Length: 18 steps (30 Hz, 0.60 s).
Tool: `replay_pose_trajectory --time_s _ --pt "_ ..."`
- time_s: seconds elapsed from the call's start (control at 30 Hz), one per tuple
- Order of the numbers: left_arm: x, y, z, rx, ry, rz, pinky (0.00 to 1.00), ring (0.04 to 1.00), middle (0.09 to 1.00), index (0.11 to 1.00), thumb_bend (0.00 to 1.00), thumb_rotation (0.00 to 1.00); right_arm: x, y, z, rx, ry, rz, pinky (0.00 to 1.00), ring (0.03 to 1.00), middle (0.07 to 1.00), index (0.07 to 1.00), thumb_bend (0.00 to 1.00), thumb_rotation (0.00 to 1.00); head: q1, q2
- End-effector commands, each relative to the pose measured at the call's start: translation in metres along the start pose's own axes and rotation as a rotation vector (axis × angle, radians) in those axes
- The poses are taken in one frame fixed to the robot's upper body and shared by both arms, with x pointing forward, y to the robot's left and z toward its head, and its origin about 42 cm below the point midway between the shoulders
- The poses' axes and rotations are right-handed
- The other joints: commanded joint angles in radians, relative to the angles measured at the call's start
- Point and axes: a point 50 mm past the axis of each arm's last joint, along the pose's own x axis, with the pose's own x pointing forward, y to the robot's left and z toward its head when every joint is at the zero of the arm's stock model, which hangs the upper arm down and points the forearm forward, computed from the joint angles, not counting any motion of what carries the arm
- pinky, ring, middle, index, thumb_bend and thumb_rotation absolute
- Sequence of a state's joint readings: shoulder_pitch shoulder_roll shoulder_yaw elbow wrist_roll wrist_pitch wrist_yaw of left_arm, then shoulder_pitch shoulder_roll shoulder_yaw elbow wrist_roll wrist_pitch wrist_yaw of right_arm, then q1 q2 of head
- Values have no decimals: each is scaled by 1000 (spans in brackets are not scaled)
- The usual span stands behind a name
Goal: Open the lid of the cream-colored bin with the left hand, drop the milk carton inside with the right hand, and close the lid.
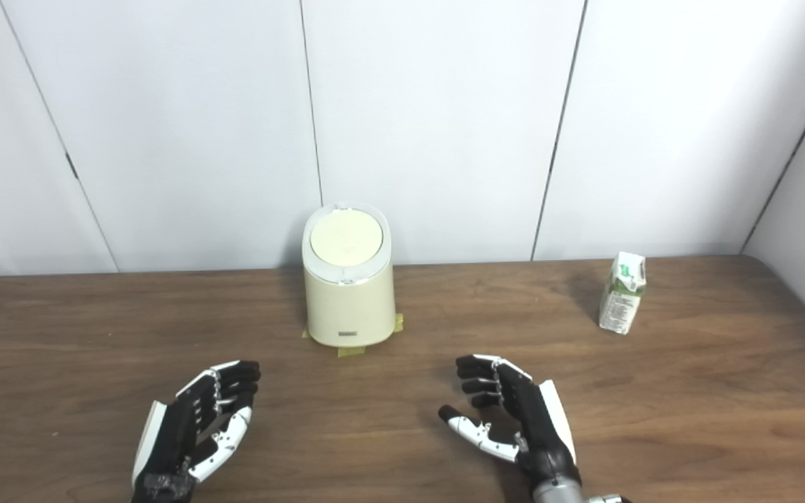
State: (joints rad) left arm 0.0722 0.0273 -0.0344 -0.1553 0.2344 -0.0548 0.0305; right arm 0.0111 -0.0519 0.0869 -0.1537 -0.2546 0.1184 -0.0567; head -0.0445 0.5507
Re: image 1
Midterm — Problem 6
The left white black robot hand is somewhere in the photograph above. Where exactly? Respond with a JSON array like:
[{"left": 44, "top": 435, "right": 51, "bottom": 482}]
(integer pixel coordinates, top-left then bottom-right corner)
[{"left": 130, "top": 360, "right": 262, "bottom": 503}]

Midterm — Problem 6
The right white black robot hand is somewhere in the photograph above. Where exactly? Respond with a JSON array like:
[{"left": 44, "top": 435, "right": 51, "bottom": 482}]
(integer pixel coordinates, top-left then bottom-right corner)
[{"left": 437, "top": 354, "right": 581, "bottom": 490}]

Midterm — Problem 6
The green white milk carton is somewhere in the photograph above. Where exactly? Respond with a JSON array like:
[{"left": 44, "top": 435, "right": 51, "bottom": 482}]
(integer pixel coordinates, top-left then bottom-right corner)
[{"left": 598, "top": 251, "right": 647, "bottom": 335}]

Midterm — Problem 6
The cream-colored bin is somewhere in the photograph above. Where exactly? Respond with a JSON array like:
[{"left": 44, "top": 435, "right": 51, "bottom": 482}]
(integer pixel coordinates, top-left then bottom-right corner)
[{"left": 302, "top": 203, "right": 397, "bottom": 347}]

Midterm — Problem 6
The round cream bin lid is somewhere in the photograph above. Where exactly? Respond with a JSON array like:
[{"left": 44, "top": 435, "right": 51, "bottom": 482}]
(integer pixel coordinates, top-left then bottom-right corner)
[{"left": 310, "top": 207, "right": 384, "bottom": 267}]

